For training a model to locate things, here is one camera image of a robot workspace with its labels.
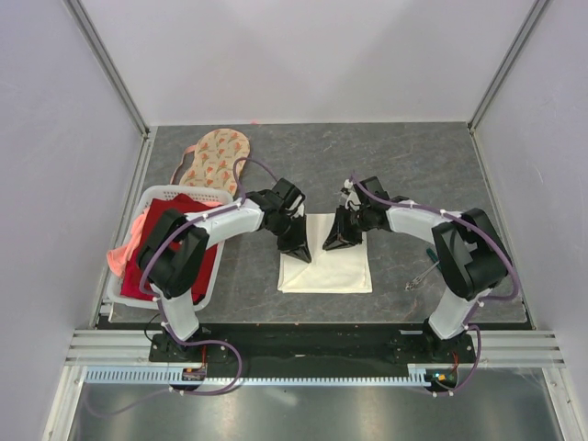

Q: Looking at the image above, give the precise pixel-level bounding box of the white plastic basket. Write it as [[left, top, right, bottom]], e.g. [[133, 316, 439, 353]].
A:
[[106, 185, 232, 311]]

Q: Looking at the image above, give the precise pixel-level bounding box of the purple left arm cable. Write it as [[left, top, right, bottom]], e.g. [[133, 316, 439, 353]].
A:
[[140, 156, 281, 344]]

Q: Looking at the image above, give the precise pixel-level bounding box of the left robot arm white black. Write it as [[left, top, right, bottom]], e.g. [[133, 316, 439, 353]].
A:
[[137, 178, 311, 361]]

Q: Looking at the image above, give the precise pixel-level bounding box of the pink cloth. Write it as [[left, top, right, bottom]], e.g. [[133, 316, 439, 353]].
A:
[[107, 208, 150, 277]]

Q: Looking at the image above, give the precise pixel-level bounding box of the floral beige eye mask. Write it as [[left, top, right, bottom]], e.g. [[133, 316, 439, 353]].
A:
[[170, 128, 251, 196]]

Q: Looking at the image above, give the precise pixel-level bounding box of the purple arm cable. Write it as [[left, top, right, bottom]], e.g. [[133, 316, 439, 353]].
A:
[[349, 172, 520, 396], [140, 156, 281, 344]]

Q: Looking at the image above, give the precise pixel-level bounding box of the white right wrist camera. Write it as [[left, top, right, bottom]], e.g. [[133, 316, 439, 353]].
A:
[[341, 179, 360, 210]]

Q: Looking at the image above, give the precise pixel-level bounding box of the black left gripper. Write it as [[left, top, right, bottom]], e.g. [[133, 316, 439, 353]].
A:
[[267, 214, 311, 264]]

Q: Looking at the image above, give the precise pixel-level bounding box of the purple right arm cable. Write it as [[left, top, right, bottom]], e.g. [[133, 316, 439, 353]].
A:
[[349, 172, 520, 396]]

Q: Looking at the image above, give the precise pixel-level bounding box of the red cloth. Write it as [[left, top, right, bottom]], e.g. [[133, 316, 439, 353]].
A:
[[120, 194, 221, 305]]

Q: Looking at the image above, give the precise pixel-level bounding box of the green handled wooden spoon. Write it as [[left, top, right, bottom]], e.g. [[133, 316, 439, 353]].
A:
[[425, 248, 439, 266]]

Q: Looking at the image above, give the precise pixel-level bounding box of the white slotted cable duct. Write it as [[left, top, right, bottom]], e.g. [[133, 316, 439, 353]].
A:
[[85, 365, 457, 387]]

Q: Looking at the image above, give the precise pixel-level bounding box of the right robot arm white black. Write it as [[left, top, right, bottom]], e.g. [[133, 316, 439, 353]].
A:
[[322, 176, 516, 362]]

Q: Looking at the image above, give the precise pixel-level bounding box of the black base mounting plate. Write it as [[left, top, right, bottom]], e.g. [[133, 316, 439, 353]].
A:
[[124, 323, 476, 377]]

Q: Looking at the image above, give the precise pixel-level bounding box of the white cloth napkin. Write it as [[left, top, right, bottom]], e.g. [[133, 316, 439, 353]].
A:
[[277, 213, 372, 294]]

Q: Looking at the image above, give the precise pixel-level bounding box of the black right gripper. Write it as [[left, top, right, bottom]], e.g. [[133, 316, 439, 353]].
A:
[[322, 205, 371, 251]]

